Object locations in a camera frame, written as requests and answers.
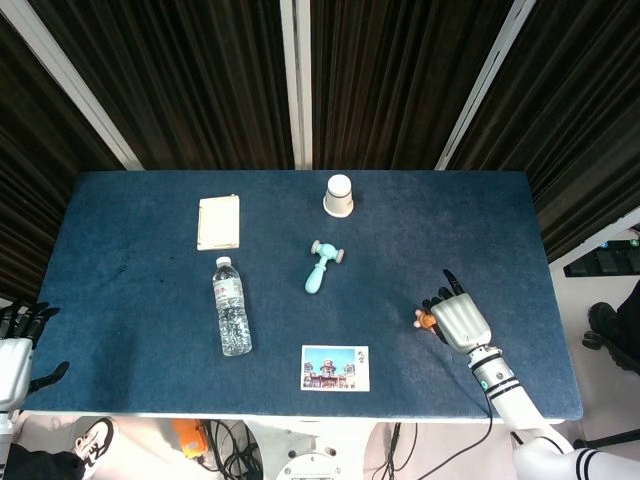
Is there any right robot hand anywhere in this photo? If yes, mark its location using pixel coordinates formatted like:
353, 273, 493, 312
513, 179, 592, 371
421, 269, 493, 357

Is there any black cable bundle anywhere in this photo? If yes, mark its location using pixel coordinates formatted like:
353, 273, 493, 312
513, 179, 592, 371
197, 419, 264, 480

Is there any light blue toy hammer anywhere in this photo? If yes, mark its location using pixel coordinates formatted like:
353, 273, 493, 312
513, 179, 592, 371
304, 239, 347, 295

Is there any blue table cloth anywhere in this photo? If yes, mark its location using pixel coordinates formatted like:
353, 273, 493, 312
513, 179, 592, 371
22, 169, 584, 425

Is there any picture postcard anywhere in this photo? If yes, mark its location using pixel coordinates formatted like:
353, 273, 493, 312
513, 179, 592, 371
300, 344, 371, 393

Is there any black office chair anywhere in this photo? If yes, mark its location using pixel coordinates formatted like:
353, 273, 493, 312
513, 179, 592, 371
579, 284, 640, 371

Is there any clear plastic water bottle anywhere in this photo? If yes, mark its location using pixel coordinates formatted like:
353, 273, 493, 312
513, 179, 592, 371
212, 255, 254, 358

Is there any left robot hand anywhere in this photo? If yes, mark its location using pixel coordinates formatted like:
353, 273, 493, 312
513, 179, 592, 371
0, 298, 70, 412

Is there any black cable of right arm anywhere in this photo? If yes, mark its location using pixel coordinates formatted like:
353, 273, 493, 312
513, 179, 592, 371
374, 384, 531, 480

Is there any orange device under table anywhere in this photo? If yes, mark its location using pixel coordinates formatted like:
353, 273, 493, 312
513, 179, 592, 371
172, 418, 209, 460

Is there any cream notepad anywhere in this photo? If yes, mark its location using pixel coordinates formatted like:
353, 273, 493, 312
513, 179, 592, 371
196, 194, 241, 252

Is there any white paper cup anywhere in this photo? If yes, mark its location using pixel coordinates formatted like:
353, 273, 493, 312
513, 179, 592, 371
322, 173, 356, 219

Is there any black power strip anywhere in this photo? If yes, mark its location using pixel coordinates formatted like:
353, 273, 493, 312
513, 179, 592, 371
563, 239, 640, 277

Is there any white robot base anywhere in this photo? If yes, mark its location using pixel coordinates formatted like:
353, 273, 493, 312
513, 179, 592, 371
239, 418, 401, 480

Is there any black and white sneaker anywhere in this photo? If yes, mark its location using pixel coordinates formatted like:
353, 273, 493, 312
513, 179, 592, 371
73, 417, 116, 474

